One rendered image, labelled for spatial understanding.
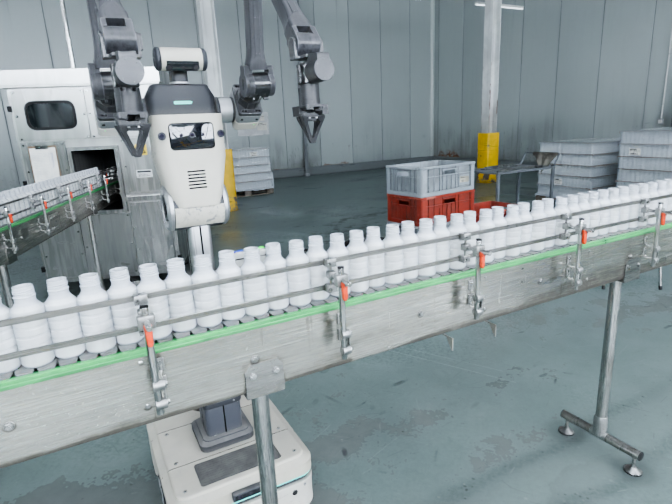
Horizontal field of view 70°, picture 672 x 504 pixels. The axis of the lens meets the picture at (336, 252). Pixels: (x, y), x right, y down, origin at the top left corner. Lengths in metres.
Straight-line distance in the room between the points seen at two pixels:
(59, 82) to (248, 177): 6.42
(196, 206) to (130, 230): 3.22
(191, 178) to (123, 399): 0.81
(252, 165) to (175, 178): 9.11
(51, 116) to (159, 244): 1.41
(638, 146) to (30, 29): 11.94
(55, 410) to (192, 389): 0.27
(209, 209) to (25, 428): 0.88
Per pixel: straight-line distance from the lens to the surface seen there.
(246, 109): 1.79
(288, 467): 1.93
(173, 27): 13.58
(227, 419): 2.02
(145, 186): 4.80
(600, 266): 2.00
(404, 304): 1.37
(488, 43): 11.53
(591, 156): 8.26
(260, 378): 1.22
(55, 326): 1.13
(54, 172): 4.98
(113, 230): 4.93
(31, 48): 13.23
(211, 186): 1.70
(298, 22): 1.39
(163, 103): 1.75
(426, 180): 3.62
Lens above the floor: 1.44
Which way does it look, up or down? 15 degrees down
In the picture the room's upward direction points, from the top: 3 degrees counter-clockwise
